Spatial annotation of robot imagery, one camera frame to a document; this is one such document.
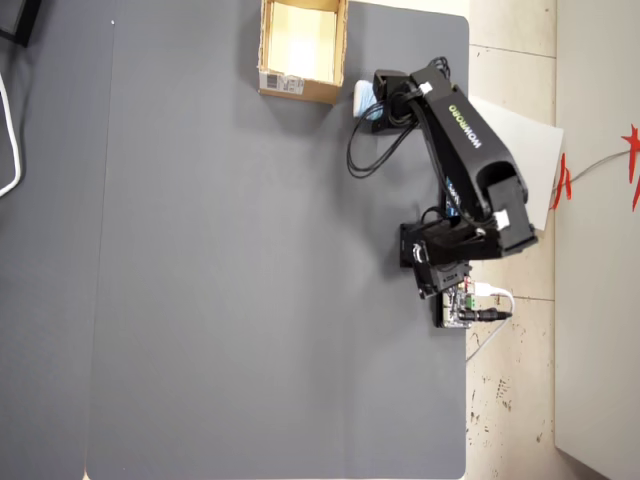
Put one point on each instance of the large dark grey table mat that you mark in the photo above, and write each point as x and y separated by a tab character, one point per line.
275	275

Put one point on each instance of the open cardboard box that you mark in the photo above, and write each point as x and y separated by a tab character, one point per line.
305	55

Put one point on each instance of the light blue white block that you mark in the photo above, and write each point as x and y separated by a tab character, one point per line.
362	97

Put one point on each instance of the robot controller circuit board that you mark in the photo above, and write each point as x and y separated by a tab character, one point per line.
455	310

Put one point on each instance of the white paper sheet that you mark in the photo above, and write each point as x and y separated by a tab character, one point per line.
530	150

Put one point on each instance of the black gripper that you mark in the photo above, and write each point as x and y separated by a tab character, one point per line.
402	107

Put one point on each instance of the red tape strip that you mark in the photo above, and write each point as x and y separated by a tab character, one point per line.
634	160
564	182

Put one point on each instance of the narrow dark grey table mat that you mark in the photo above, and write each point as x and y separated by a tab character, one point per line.
55	275

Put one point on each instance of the black framed object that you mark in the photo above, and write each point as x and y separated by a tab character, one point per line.
17	17

